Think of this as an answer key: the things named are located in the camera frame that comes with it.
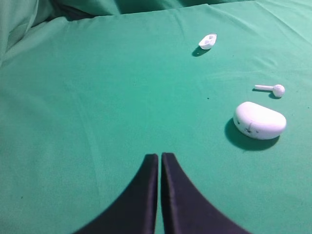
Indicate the white earbud near case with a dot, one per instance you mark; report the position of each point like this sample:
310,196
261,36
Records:
277,90

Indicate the white earbud charging case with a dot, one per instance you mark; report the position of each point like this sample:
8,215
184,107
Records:
259,122

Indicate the green table cloth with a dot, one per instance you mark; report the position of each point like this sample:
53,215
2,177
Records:
85,101

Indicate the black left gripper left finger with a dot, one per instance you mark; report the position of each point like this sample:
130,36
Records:
134,211

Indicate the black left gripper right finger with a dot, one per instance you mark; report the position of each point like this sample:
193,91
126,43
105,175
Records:
184,209

